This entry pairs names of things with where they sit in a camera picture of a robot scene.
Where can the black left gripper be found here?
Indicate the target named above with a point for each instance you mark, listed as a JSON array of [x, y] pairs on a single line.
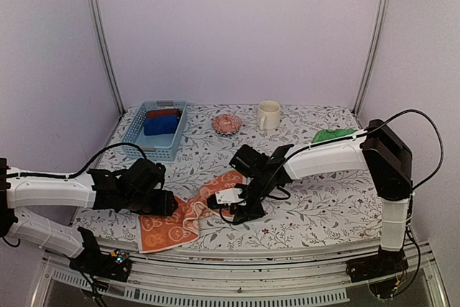
[[164, 206]]

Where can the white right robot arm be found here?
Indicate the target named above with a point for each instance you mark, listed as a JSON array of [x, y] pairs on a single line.
[[345, 186]]

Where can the aluminium front rail frame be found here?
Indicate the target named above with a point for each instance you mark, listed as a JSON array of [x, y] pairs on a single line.
[[272, 277]]

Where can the aluminium corner post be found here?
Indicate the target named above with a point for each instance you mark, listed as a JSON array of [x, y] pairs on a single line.
[[382, 7], [105, 55]]

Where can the blue rolled towel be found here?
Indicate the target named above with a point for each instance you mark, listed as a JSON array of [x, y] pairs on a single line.
[[160, 125]]

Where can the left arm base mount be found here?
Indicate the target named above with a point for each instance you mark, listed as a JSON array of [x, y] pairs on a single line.
[[115, 265]]

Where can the cream ceramic mug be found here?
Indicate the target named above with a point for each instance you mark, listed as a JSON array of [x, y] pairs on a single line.
[[268, 115]]

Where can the red rolled towel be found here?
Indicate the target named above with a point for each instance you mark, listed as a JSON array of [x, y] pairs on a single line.
[[162, 112]]

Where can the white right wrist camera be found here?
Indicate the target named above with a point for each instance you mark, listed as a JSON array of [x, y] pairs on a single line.
[[224, 198]]

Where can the green microfibre towel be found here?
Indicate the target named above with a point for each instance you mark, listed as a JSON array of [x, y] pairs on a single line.
[[329, 134]]

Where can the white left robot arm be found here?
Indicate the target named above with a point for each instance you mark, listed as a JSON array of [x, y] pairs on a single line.
[[22, 192]]

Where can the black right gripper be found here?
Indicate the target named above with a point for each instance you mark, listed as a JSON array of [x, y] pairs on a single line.
[[247, 213]]

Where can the red patterned small bowl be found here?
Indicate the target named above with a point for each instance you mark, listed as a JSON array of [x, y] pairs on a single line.
[[226, 125]]

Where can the orange rabbit print towel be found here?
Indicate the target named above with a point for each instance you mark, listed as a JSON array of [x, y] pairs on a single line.
[[159, 233]]

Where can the aluminium right corner post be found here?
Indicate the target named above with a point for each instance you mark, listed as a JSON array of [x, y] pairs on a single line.
[[382, 7]]

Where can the aluminium left corner post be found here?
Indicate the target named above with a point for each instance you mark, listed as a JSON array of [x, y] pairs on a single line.
[[105, 55]]

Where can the light blue plastic basket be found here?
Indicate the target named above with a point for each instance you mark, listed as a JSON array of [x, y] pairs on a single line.
[[156, 148]]

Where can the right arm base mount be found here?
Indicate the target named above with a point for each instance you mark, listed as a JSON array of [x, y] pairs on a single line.
[[375, 266]]

